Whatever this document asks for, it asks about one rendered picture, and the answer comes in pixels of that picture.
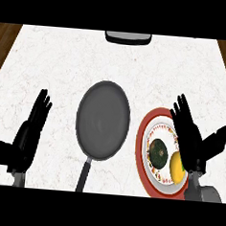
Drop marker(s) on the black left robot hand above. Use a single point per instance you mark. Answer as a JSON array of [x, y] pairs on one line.
[[26, 137]]

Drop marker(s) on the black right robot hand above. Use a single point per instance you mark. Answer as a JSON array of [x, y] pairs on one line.
[[189, 140]]

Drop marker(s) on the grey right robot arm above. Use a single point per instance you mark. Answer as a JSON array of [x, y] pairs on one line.
[[203, 191]]

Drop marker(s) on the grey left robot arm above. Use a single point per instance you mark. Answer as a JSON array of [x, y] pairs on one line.
[[18, 179]]

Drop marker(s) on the dark green round squash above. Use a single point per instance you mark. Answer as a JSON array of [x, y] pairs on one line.
[[158, 153]]

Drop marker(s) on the red rimmed white plate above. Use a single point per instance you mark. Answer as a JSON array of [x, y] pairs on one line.
[[145, 152]]

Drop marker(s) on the dark grey frying pan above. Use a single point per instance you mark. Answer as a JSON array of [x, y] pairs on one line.
[[102, 121]]

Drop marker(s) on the black and grey appliance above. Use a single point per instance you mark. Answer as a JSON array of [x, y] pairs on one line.
[[128, 38]]

